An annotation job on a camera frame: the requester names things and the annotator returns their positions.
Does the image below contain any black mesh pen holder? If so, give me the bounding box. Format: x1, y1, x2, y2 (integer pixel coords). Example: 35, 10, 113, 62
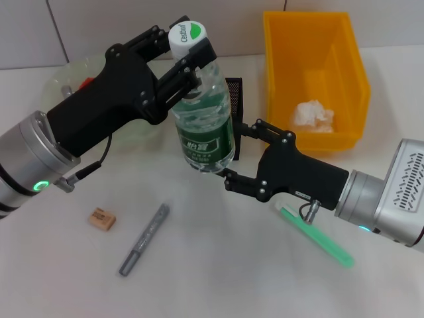
225, 76, 245, 162

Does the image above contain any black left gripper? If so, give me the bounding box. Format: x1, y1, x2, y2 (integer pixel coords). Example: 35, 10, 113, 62
45, 15, 191, 158

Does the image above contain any yellow plastic bin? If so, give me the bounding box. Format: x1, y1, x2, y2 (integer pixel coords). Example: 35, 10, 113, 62
263, 11, 372, 152

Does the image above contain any green toothbrush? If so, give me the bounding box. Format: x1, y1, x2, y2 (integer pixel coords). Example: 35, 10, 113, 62
275, 202, 355, 268

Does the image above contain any small beige eraser block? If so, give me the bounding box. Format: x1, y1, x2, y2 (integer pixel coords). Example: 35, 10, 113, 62
87, 207, 117, 232

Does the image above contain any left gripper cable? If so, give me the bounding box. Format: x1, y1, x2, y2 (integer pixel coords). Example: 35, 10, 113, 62
54, 135, 113, 193

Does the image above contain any clear green-label water bottle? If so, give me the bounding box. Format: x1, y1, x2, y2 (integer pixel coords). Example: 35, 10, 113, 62
168, 20, 238, 175

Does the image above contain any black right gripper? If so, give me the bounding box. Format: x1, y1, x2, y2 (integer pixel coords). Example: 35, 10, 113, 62
222, 119, 350, 212

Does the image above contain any white paper ball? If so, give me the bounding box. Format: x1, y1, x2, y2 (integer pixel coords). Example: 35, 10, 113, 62
286, 99, 336, 134

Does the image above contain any pale green glass fruit plate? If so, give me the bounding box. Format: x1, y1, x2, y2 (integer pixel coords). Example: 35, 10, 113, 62
41, 56, 166, 153

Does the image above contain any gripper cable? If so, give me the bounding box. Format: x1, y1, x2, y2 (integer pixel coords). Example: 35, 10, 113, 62
54, 135, 113, 193
299, 198, 321, 225

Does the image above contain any silver grey pen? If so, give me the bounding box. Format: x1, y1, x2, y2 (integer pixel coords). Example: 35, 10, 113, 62
119, 199, 176, 278

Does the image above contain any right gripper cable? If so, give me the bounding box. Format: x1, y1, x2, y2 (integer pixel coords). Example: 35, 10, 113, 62
299, 198, 321, 225

